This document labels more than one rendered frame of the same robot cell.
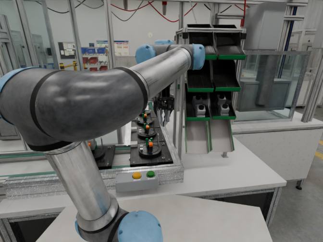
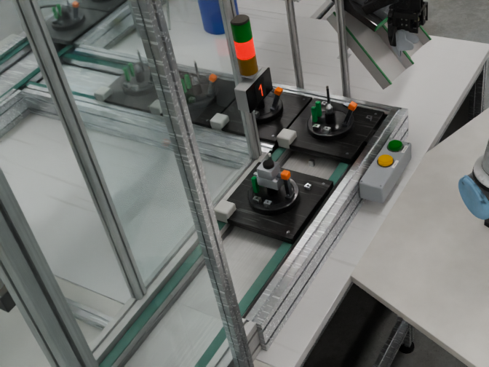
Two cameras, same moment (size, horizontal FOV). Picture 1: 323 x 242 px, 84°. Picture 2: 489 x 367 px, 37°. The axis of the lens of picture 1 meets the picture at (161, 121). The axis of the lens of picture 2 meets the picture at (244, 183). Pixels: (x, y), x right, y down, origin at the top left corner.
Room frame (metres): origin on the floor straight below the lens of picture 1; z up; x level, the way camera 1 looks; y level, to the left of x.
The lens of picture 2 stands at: (-0.12, 1.45, 2.28)
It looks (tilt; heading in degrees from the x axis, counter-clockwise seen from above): 40 degrees down; 318
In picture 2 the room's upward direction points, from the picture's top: 12 degrees counter-clockwise
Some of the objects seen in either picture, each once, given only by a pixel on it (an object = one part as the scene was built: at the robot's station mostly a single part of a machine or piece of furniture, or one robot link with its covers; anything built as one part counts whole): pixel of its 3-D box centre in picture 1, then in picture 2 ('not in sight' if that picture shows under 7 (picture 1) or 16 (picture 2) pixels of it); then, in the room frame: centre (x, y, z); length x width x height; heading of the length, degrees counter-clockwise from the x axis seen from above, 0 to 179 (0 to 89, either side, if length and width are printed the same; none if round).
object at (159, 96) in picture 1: (164, 95); (406, 5); (0.75, -0.01, 1.37); 0.09 x 0.08 x 0.12; 8
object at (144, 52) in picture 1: (155, 56); not in sight; (0.65, 0.02, 1.53); 0.11 x 0.11 x 0.08; 62
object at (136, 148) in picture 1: (149, 145); (330, 115); (0.96, 0.07, 1.01); 0.24 x 0.24 x 0.13; 8
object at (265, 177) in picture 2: (91, 141); (266, 172); (0.92, 0.41, 1.06); 0.08 x 0.04 x 0.07; 8
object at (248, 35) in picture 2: not in sight; (241, 29); (1.05, 0.28, 1.38); 0.05 x 0.05 x 0.05
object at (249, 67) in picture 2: not in sight; (247, 62); (1.05, 0.28, 1.28); 0.05 x 0.05 x 0.05
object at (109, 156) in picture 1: (93, 156); (274, 200); (0.91, 0.41, 0.96); 0.24 x 0.24 x 0.02; 8
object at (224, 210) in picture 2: not in sight; (225, 211); (1.00, 0.52, 0.97); 0.05 x 0.05 x 0.04; 8
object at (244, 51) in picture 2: not in sight; (244, 46); (1.05, 0.28, 1.33); 0.05 x 0.05 x 0.05
